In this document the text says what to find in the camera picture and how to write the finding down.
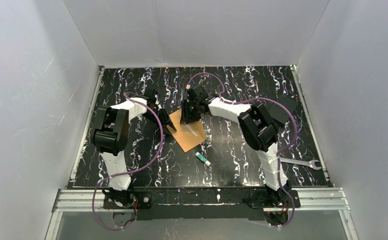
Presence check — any orange paper envelope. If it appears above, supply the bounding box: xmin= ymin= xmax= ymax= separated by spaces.
xmin=169 ymin=109 xmax=206 ymax=153

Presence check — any green white glue stick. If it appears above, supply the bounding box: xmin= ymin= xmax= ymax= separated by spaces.
xmin=195 ymin=152 xmax=211 ymax=167

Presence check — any beige ornate letter sheet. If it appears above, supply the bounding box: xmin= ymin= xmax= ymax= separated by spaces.
xmin=185 ymin=124 xmax=198 ymax=137

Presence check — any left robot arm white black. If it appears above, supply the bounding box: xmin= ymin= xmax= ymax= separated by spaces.
xmin=91 ymin=88 xmax=176 ymax=191

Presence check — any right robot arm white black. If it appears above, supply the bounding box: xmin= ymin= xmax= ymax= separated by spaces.
xmin=180 ymin=85 xmax=291 ymax=192

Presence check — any black square pad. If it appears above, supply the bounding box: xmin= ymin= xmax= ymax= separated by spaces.
xmin=269 ymin=95 xmax=299 ymax=127

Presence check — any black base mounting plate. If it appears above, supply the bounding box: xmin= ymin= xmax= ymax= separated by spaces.
xmin=101 ymin=186 xmax=301 ymax=224

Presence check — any silver open-end wrench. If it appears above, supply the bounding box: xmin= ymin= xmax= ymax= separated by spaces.
xmin=280 ymin=157 xmax=322 ymax=171

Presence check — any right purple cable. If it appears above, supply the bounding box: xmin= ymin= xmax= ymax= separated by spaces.
xmin=184 ymin=72 xmax=299 ymax=229

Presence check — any aluminium frame rail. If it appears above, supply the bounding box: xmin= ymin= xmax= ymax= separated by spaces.
xmin=47 ymin=66 xmax=355 ymax=240

